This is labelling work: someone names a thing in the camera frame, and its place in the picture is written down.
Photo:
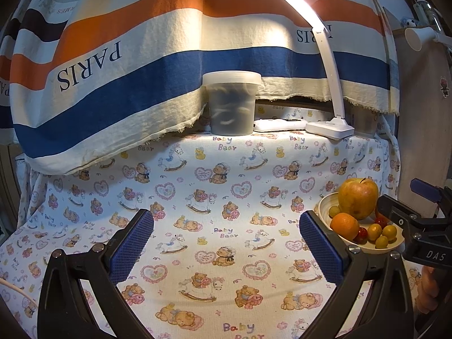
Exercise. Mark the small soccer ball figure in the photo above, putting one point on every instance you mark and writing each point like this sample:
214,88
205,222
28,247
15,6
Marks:
409,23

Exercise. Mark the translucent plastic cup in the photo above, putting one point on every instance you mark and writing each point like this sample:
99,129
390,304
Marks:
367,123

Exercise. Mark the cream bowl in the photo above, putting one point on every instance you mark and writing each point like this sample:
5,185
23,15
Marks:
322,207

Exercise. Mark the small cartoon sticker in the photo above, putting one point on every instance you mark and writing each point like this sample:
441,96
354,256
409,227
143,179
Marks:
444,86

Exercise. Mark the red cherry tomato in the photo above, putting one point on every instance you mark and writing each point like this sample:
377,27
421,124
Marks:
362,235
380,221

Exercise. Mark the white clip spotlight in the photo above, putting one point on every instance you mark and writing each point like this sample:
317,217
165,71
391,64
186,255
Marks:
418,37

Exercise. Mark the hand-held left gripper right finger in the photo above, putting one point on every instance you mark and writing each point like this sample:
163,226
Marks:
321,247

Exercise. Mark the person's right hand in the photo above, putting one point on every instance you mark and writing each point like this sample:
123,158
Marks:
429,286

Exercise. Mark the white desk lamp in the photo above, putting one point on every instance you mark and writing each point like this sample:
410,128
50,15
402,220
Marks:
330,127

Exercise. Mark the lidded translucent plastic container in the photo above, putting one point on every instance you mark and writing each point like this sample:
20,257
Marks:
231,109

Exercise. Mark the small yellow fruit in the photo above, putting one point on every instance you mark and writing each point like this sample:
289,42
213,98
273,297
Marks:
390,231

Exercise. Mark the large orange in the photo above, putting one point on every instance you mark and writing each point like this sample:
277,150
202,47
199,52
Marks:
344,226

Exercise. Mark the bear printed cloth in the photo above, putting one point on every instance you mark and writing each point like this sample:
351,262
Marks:
212,219

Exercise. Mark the yellow cherry tomato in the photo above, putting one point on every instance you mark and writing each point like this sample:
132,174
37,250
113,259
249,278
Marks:
374,231

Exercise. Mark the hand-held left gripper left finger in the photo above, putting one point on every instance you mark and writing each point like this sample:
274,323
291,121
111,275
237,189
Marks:
132,247

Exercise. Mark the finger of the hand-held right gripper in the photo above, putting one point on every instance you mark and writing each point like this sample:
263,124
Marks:
425,189
395,210

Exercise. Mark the white flat device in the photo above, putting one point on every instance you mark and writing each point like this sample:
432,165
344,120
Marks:
275,124

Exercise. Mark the clear bottle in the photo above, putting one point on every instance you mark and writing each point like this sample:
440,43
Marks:
429,10

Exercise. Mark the large yellow apple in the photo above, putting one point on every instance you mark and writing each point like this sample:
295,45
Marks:
358,199

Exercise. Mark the striped blanket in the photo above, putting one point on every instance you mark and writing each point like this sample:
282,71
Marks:
141,88

